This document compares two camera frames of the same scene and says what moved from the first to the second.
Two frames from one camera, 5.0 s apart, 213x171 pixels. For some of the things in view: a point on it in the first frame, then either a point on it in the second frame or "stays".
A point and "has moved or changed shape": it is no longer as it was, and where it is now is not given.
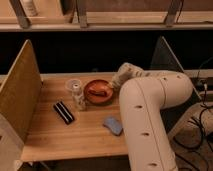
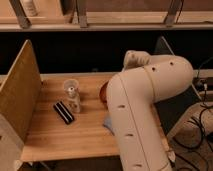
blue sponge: [114, 125] stays
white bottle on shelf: [29, 8] stays
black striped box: [63, 111] stays
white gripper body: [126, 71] → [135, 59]
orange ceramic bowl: [98, 92] has moved or changed shape
